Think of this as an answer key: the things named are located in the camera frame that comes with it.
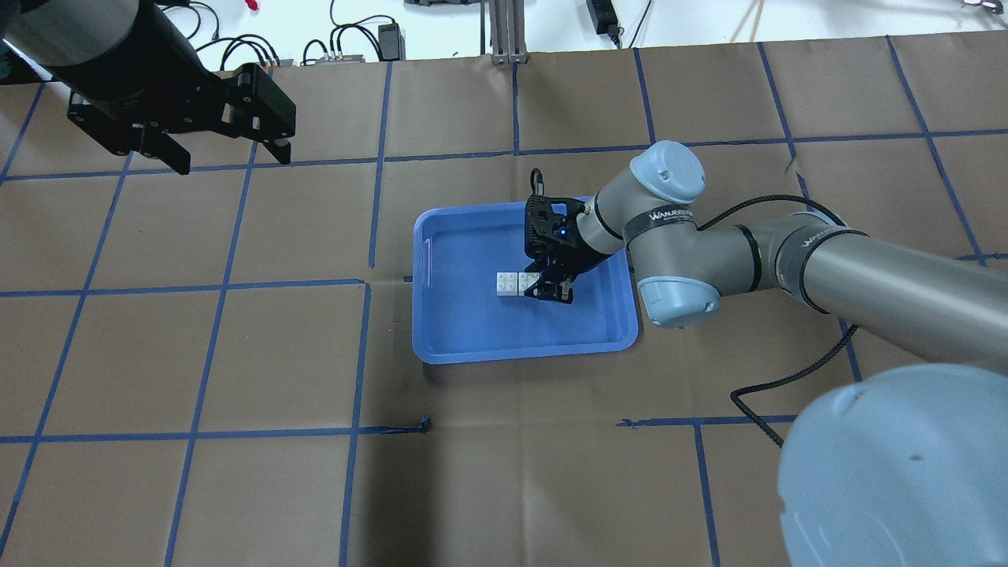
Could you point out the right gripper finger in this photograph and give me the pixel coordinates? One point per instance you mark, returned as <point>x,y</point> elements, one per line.
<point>556,291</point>
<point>537,289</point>

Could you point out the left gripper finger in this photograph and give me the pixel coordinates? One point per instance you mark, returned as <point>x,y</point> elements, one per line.
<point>152,143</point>
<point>262,112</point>

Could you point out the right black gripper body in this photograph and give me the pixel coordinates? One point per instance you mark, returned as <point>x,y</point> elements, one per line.
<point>580,257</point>

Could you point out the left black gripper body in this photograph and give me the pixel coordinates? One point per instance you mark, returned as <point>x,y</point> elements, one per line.
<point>150,75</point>

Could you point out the white block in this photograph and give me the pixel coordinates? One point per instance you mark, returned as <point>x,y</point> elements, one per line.
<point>506,284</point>
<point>525,281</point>

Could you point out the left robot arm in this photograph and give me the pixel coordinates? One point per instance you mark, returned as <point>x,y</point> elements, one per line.
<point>58,33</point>

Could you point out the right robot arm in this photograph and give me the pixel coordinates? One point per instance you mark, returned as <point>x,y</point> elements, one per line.
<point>905,468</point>

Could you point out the blue plastic tray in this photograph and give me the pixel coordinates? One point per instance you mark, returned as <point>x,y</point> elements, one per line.
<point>460,317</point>

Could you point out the black power adapter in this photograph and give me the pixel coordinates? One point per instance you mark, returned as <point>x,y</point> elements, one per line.
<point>392,45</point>

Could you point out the black power strip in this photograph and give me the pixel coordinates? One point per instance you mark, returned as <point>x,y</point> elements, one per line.
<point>604,18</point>

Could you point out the aluminium extrusion post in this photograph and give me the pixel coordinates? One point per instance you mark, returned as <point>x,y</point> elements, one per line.
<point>507,32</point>

